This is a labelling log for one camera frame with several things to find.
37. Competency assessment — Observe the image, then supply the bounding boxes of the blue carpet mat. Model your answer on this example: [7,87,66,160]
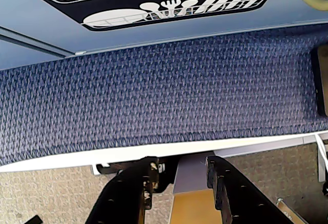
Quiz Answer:
[0,25,328,167]

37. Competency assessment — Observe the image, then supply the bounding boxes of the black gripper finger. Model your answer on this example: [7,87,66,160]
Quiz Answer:
[86,156,159,224]
[206,156,308,224]

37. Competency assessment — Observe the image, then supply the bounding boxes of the blue toy kitchen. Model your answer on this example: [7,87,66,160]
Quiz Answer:
[0,0,328,70]

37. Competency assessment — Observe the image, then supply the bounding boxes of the gray table leg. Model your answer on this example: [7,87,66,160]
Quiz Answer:
[171,156,218,224]

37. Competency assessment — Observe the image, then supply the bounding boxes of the dishwasher door with rack print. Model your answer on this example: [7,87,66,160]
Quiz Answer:
[0,0,328,55]

